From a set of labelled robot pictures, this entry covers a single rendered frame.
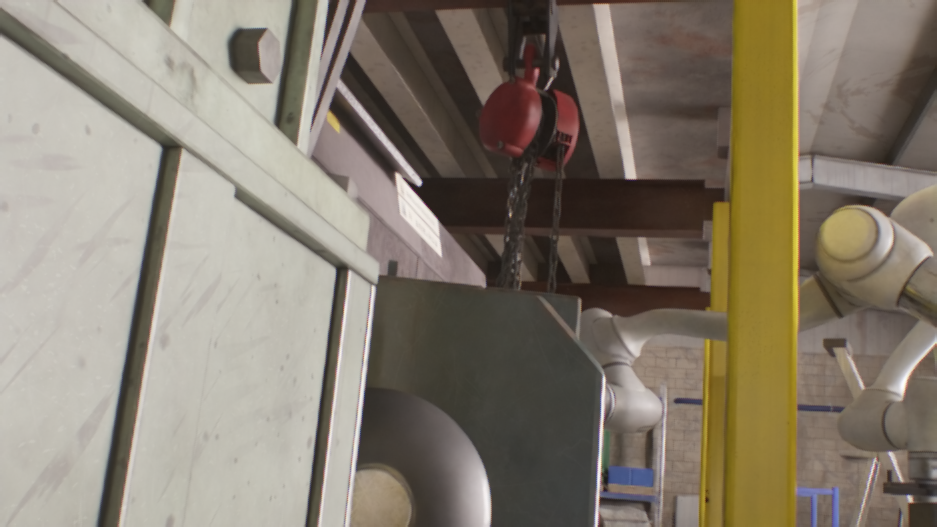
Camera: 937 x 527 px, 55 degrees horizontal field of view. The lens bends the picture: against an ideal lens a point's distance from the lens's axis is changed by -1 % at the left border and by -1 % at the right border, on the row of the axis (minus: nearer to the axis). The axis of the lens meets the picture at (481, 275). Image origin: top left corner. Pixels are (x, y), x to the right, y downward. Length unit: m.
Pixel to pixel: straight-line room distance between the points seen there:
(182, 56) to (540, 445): 0.55
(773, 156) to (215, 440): 1.13
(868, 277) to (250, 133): 1.24
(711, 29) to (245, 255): 2.44
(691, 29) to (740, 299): 1.57
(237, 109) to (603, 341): 1.49
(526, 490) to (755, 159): 0.78
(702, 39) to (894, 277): 1.48
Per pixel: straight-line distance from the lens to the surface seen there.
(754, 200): 1.49
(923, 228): 2.35
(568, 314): 1.07
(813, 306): 1.84
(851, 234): 1.62
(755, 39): 1.60
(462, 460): 0.78
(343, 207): 0.70
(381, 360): 0.90
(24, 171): 0.41
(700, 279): 5.45
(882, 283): 1.64
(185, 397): 0.49
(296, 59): 0.74
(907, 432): 2.02
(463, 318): 0.91
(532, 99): 1.76
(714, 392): 3.12
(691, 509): 6.45
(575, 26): 2.48
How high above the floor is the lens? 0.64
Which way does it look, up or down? 14 degrees up
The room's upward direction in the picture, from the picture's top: 5 degrees clockwise
